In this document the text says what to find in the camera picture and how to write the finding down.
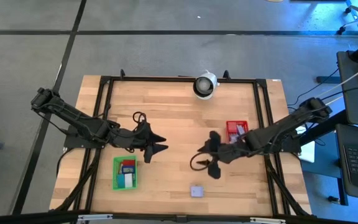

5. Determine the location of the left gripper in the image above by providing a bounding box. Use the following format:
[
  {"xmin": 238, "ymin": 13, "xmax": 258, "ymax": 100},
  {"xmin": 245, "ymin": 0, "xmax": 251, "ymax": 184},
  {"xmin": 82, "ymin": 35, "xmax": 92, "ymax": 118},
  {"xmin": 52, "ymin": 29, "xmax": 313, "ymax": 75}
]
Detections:
[{"xmin": 134, "ymin": 123, "xmax": 170, "ymax": 164}]

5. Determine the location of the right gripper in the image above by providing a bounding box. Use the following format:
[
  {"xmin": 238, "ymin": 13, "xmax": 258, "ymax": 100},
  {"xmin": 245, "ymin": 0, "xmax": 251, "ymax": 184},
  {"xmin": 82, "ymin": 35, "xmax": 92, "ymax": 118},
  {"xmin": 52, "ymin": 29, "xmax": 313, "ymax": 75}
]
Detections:
[{"xmin": 196, "ymin": 131, "xmax": 245, "ymax": 180}]

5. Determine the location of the large lavender power cube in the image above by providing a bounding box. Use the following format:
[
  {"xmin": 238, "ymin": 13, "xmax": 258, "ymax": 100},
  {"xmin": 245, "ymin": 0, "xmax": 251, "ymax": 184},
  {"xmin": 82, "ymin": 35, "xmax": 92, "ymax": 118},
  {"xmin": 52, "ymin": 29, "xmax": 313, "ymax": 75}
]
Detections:
[{"xmin": 190, "ymin": 185, "xmax": 204, "ymax": 198}]

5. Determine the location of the red plastic basket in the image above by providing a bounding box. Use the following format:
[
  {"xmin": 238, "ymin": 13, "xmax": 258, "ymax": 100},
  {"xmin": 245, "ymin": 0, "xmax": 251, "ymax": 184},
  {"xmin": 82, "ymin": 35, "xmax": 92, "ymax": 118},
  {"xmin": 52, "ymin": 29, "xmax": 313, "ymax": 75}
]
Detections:
[{"xmin": 226, "ymin": 120, "xmax": 249, "ymax": 144}]

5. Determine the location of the green plastic basket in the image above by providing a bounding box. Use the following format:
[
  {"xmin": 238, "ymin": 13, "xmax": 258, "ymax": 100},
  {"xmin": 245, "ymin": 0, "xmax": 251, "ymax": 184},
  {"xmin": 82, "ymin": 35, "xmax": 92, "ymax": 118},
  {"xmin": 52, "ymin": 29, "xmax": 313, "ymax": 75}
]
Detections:
[{"xmin": 112, "ymin": 155, "xmax": 139, "ymax": 191}]

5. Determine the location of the white paper sheet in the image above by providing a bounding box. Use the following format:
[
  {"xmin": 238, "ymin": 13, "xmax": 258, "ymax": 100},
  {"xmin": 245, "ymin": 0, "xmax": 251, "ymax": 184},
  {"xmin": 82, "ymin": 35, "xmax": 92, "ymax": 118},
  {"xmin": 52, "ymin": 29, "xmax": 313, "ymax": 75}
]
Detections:
[{"xmin": 298, "ymin": 140, "xmax": 316, "ymax": 164}]

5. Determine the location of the black equipment cart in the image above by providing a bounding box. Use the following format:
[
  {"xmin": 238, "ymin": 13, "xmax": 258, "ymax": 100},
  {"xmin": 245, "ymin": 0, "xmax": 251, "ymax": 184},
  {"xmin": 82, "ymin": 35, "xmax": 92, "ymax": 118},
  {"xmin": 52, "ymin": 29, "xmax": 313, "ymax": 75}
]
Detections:
[{"xmin": 336, "ymin": 49, "xmax": 358, "ymax": 206}]

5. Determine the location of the grey wheeled stand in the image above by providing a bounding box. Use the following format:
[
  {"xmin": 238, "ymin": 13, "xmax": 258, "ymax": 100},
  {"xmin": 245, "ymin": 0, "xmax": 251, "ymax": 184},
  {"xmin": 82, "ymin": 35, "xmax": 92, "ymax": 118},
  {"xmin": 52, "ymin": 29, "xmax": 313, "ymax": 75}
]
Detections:
[{"xmin": 336, "ymin": 0, "xmax": 358, "ymax": 35}]

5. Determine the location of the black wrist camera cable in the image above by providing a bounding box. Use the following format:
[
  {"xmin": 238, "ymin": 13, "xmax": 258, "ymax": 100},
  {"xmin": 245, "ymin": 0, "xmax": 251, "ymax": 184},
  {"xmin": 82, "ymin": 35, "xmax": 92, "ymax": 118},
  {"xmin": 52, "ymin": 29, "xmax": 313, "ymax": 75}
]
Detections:
[
  {"xmin": 190, "ymin": 152, "xmax": 213, "ymax": 172},
  {"xmin": 132, "ymin": 111, "xmax": 147, "ymax": 125}
]

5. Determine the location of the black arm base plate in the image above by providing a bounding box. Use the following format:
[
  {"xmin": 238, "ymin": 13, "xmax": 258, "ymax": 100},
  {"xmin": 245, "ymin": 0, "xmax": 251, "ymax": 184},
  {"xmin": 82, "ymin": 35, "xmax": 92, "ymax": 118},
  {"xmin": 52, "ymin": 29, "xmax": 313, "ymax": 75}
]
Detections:
[
  {"xmin": 256, "ymin": 128, "xmax": 303, "ymax": 154},
  {"xmin": 63, "ymin": 124, "xmax": 108, "ymax": 149}
]

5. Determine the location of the black aluminium rig frame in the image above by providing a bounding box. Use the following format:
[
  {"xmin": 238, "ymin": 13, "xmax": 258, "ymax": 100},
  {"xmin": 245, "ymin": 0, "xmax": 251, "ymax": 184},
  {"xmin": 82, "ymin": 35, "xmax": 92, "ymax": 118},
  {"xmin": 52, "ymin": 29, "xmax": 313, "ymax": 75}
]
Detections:
[{"xmin": 0, "ymin": 68, "xmax": 358, "ymax": 224}]

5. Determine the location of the silver frame bracket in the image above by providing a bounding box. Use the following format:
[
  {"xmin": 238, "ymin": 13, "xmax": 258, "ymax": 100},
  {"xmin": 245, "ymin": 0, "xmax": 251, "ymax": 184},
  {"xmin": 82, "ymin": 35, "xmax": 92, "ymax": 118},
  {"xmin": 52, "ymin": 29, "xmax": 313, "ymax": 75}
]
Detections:
[
  {"xmin": 77, "ymin": 213, "xmax": 114, "ymax": 222},
  {"xmin": 249, "ymin": 217, "xmax": 287, "ymax": 224}
]

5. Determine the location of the white floor cable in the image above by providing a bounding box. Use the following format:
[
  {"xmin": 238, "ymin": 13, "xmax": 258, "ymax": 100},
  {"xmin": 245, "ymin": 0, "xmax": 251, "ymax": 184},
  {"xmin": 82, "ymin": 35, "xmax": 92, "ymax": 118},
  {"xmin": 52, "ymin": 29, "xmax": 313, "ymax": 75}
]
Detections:
[{"xmin": 309, "ymin": 60, "xmax": 358, "ymax": 103}]

